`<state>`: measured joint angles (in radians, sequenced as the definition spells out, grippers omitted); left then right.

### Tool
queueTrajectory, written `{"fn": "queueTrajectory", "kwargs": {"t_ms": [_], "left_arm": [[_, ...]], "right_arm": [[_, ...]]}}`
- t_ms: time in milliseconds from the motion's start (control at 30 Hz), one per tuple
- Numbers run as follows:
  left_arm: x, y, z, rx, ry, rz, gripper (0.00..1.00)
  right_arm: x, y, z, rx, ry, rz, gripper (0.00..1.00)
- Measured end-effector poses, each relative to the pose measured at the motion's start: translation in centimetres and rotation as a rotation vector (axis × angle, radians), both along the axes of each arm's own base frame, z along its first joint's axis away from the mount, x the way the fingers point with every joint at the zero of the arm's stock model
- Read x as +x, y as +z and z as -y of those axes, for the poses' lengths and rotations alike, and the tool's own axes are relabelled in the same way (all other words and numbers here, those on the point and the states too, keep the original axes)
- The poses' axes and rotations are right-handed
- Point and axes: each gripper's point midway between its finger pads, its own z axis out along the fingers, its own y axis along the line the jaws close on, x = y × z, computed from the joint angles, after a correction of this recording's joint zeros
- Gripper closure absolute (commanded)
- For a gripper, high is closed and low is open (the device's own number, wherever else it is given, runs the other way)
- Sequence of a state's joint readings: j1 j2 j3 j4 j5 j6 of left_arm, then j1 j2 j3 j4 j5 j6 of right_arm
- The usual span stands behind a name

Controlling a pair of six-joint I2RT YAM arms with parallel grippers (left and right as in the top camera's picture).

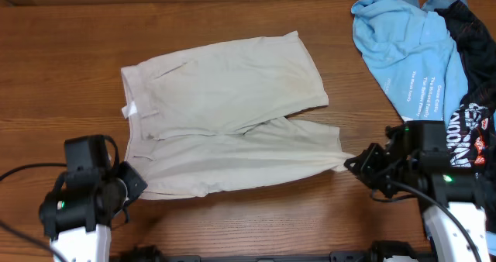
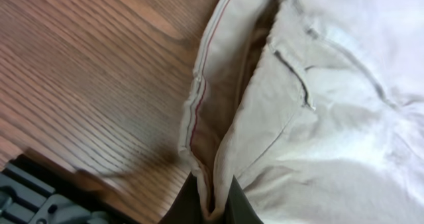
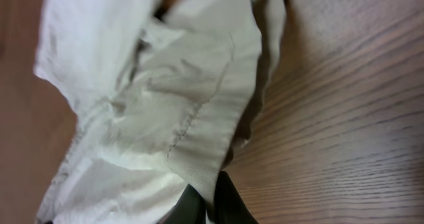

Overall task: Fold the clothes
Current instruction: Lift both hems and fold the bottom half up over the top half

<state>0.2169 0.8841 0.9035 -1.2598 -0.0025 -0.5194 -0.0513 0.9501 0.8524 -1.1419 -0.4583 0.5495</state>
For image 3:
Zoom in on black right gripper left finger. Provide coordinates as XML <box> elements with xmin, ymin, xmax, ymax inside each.
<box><xmin>162</xmin><ymin>185</ymin><xmax>206</xmax><ymax>224</ymax></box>

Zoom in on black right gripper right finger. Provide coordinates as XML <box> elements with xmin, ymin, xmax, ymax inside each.
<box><xmin>214</xmin><ymin>171</ymin><xmax>258</xmax><ymax>224</ymax></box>

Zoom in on beige shorts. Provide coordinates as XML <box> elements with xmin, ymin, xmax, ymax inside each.
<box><xmin>34</xmin><ymin>0</ymin><xmax>286</xmax><ymax>223</ymax></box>

